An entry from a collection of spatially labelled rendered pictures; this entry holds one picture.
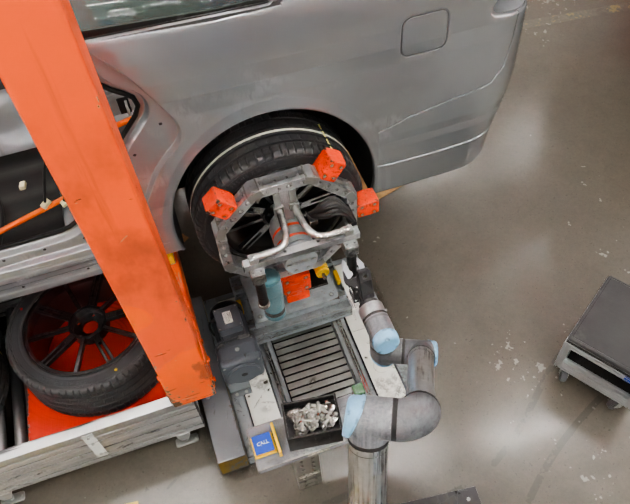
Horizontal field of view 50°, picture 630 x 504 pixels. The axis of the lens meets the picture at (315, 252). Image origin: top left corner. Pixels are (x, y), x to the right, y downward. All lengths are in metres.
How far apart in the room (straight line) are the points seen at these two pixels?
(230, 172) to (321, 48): 0.52
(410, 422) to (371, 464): 0.18
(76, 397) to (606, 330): 2.14
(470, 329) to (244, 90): 1.68
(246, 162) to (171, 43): 0.51
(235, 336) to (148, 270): 1.02
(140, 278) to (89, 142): 0.51
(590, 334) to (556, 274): 0.64
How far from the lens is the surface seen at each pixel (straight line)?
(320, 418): 2.46
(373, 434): 1.87
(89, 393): 2.79
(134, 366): 2.76
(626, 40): 5.07
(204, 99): 2.21
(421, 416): 1.87
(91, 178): 1.63
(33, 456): 2.93
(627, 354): 3.02
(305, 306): 3.09
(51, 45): 1.42
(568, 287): 3.55
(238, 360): 2.78
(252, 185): 2.35
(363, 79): 2.36
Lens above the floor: 2.83
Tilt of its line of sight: 53 degrees down
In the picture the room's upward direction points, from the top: 5 degrees counter-clockwise
